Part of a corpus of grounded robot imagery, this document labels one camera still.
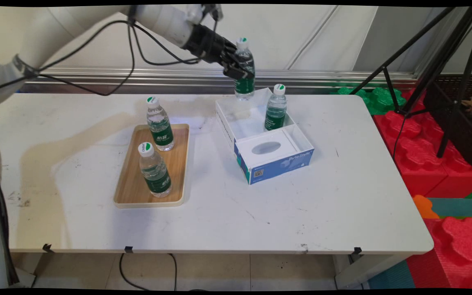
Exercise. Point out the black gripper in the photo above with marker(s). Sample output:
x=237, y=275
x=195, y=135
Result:
x=207, y=43

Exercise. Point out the green label water bottle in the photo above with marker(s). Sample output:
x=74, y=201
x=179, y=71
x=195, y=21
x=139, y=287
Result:
x=275, y=114
x=156, y=174
x=245, y=88
x=162, y=131

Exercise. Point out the blue and white cardboard box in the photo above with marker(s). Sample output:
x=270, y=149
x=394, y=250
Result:
x=277, y=162

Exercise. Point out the wooden tray with cream rim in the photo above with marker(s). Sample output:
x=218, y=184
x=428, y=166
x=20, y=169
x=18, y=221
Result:
x=176, y=164

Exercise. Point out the green foam puzzle block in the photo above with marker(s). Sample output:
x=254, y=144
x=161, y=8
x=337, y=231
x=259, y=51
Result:
x=383, y=98

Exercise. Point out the black tripod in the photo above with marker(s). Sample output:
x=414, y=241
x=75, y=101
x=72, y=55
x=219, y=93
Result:
x=436, y=69

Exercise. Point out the large red foam block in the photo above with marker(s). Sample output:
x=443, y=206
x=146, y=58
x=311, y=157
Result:
x=420, y=164

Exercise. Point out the black mesh crate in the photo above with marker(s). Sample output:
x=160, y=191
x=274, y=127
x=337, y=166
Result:
x=461, y=131

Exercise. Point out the orange foam piece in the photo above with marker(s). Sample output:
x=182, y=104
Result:
x=423, y=207

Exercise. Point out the white table leg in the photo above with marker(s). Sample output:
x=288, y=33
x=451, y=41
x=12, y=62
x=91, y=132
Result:
x=367, y=270

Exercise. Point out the red foam puzzle block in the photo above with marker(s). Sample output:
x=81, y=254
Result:
x=461, y=250

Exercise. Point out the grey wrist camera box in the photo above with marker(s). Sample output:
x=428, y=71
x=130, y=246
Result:
x=209, y=11

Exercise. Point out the aluminium wall rail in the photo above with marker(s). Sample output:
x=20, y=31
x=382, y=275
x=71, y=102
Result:
x=301, y=76

